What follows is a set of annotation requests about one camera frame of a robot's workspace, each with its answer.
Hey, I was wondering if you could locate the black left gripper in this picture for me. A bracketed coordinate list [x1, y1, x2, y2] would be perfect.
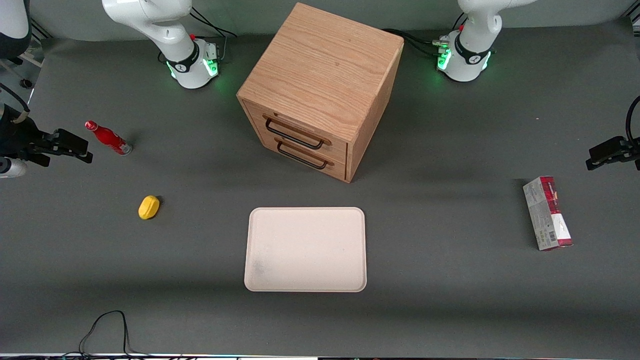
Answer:
[585, 136, 640, 171]

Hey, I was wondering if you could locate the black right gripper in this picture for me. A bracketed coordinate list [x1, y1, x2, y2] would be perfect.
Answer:
[0, 104, 94, 168]

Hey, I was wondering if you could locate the red coke bottle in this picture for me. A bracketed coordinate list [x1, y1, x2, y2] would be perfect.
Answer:
[84, 120, 133, 156]

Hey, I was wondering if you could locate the beige plastic tray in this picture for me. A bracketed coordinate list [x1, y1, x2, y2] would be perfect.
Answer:
[244, 207, 368, 293]

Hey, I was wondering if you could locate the grey and red carton box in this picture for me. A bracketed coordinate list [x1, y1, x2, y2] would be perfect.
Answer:
[522, 175, 574, 252]

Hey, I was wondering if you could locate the yellow toy lemon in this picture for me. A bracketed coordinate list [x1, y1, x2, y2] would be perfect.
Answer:
[138, 195, 161, 221]

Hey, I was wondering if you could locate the wooden drawer cabinet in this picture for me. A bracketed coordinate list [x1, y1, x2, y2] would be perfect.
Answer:
[236, 2, 405, 184]

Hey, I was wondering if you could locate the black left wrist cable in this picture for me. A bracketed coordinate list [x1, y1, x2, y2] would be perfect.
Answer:
[625, 95, 640, 145]

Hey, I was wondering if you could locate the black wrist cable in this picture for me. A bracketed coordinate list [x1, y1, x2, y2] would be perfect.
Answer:
[0, 82, 31, 116]
[625, 95, 640, 145]

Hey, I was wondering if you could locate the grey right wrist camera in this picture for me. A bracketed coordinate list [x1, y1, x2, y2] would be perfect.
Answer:
[0, 157, 28, 179]

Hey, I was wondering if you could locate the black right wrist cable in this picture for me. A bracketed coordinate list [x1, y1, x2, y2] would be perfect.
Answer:
[0, 82, 31, 116]

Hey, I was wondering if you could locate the black cable loop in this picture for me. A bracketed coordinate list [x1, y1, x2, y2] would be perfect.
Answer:
[60, 310, 151, 359]

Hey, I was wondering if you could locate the black right arm base cable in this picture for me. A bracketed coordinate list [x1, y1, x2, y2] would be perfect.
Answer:
[189, 7, 239, 64]

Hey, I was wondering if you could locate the black arm base cable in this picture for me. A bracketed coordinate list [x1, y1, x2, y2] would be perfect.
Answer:
[189, 7, 239, 64]
[382, 28, 451, 58]

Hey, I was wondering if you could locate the black metal drawer handle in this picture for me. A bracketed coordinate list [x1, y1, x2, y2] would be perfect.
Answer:
[265, 118, 325, 150]
[276, 141, 329, 170]

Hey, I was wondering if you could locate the black left arm base cable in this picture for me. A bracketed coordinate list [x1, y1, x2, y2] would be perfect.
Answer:
[382, 28, 451, 58]

